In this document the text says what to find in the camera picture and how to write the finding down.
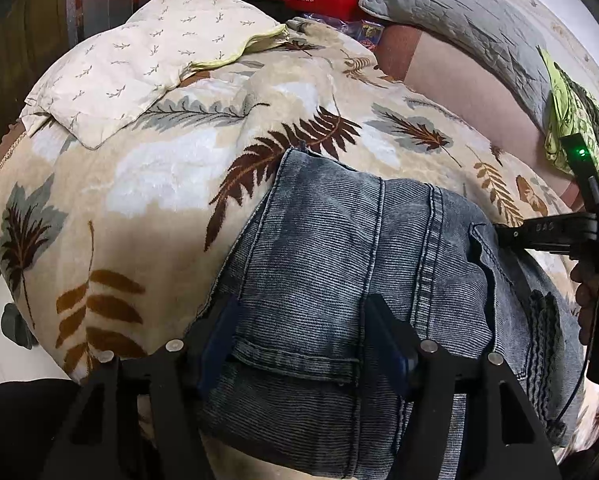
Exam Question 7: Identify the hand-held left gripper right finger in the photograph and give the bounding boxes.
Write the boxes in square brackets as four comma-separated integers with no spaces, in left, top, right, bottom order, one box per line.
[364,294,563,480]

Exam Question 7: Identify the black cloth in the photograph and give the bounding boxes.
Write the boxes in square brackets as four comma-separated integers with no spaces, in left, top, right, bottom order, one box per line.
[197,0,300,23]

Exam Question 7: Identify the white twig print pillow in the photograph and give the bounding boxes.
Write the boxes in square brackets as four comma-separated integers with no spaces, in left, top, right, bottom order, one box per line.
[20,0,290,151]

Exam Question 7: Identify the black cable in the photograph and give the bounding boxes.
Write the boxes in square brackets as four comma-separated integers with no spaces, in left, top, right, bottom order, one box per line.
[549,260,599,423]

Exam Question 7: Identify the blue denim pants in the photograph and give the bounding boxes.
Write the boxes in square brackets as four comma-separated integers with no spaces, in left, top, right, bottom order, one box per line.
[197,147,587,480]

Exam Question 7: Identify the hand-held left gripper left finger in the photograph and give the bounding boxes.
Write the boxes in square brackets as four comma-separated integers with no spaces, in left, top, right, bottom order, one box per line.
[40,294,244,480]

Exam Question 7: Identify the dark wooden cabinet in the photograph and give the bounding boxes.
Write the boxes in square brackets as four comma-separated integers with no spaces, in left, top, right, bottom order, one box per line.
[0,0,200,126]

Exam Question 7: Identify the colourful small packets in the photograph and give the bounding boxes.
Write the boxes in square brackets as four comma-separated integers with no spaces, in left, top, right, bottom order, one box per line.
[312,12,386,51]

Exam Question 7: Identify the beige leaf print blanket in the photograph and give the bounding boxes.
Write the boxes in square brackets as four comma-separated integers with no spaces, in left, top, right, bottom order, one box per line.
[0,20,599,466]

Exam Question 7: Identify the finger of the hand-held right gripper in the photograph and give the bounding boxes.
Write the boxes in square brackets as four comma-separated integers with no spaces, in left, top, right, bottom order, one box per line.
[493,224,524,251]

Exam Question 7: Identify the grey quilted pillow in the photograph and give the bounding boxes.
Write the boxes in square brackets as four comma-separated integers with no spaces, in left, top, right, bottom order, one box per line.
[359,0,557,111]

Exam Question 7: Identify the person's right hand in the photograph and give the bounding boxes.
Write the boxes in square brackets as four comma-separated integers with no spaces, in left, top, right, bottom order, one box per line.
[571,259,599,332]

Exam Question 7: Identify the green patterned cloth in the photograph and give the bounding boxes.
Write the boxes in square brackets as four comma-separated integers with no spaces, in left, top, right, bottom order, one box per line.
[535,47,599,186]

